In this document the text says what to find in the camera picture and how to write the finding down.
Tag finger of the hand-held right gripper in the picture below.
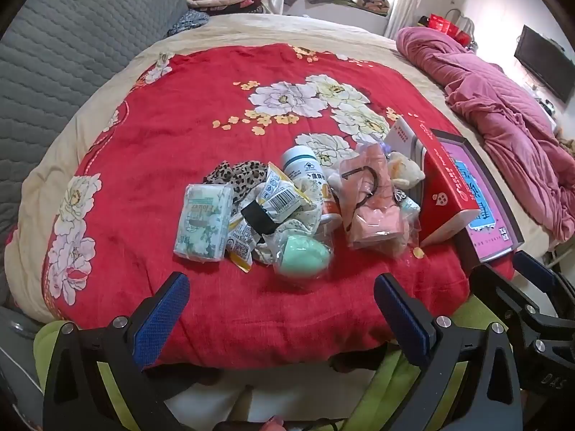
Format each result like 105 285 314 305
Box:
469 263 549 348
512 250 575 324

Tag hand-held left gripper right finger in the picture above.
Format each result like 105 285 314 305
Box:
374 273 524 431

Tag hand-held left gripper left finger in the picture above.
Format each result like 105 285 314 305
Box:
42 272 192 431

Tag grey box lid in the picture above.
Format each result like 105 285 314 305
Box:
429 128 526 263

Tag green floral tissue pack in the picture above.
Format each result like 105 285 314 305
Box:
173 184 234 263

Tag white yellow snack packet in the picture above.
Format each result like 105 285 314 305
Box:
226 220 257 274
261 162 303 223

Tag pink items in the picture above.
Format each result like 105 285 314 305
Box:
335 144 420 256

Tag green makeup sponge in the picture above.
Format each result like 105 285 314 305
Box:
274 233 335 277

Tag snack sachets with barcode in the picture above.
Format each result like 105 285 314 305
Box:
252 204 324 263

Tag cream plush toy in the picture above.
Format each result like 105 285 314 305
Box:
386 150 425 189

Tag leopard print scrunchie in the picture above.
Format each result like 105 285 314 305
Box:
202 160 270 203

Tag white pill bottle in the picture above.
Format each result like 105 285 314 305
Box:
282 146 342 234

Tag pink printed book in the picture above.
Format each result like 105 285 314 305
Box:
442 141 515 261

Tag red tissue box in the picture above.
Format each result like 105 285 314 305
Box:
386 116 481 247

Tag white dresser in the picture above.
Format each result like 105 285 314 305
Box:
534 94 564 124

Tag pink quilt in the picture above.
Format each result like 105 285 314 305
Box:
395 26 575 247

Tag red floral blanket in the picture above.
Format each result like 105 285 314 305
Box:
40 42 517 371

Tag large red gift bag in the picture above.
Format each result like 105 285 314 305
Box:
427 13 459 39

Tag grey quilted headboard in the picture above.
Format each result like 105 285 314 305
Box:
0 0 189 243

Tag blue patterned pillow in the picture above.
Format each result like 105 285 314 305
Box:
168 11 212 37

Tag black wall television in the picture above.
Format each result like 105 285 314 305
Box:
513 24 575 104

